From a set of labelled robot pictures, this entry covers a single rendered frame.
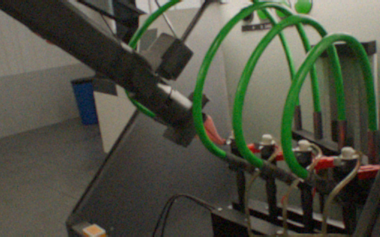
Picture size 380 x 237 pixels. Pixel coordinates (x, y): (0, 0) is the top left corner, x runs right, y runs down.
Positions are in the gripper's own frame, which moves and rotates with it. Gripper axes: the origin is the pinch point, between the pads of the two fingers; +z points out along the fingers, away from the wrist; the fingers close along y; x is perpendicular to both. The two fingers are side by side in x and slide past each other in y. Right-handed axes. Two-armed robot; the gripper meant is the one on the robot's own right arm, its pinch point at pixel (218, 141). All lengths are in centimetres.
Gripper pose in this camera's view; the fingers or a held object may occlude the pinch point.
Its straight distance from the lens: 77.3
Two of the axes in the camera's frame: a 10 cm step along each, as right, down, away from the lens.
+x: -4.2, -1.5, 8.9
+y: 5.5, -8.3, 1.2
